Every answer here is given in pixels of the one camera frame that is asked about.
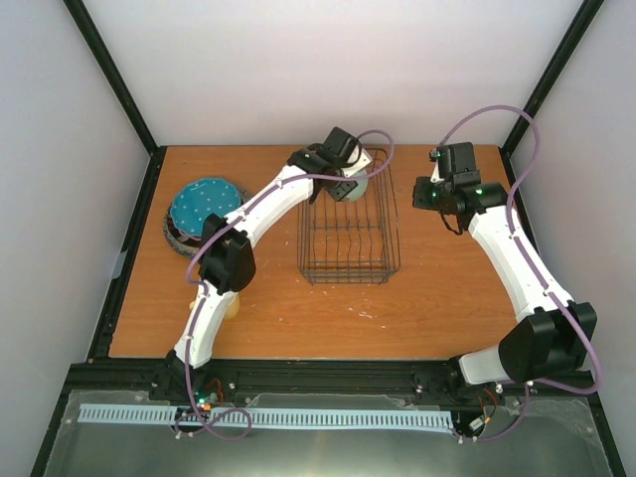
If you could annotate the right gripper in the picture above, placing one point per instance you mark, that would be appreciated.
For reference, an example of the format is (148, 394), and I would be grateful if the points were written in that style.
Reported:
(419, 200)

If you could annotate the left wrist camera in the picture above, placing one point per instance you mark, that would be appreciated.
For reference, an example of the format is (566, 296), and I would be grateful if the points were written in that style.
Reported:
(346, 153)

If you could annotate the grey speckled plate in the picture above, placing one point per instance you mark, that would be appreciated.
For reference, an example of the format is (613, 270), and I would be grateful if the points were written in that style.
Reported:
(184, 249)

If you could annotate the light blue cable duct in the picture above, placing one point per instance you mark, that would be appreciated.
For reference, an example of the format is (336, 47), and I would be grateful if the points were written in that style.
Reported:
(271, 418)

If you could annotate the teal dotted plate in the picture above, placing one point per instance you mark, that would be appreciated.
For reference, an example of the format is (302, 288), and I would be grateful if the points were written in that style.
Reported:
(196, 201)

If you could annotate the light green bowl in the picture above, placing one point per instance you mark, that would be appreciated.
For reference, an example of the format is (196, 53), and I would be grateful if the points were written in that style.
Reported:
(360, 189)

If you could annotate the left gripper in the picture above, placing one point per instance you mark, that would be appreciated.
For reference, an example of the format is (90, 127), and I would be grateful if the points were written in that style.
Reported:
(338, 192)

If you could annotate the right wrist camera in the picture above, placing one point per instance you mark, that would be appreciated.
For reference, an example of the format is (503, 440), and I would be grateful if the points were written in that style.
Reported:
(450, 159)

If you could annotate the black wire dish rack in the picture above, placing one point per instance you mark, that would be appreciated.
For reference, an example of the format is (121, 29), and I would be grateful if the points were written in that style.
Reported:
(350, 242)

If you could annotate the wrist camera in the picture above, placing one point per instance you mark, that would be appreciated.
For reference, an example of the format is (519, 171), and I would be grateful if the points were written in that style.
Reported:
(450, 159)
(346, 153)

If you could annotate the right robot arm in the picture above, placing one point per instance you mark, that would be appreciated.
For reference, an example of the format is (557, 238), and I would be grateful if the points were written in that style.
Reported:
(552, 332)

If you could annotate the yellow mug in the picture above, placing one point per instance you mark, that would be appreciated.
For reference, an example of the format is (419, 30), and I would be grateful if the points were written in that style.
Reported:
(232, 308)

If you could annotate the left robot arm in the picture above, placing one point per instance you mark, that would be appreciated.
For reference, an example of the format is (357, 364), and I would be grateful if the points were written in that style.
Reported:
(226, 260)

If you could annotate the pink dotted plate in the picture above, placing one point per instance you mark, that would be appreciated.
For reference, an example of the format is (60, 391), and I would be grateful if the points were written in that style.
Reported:
(182, 237)

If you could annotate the black aluminium frame rail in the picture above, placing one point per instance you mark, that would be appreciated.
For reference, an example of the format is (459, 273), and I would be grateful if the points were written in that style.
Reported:
(236, 381)

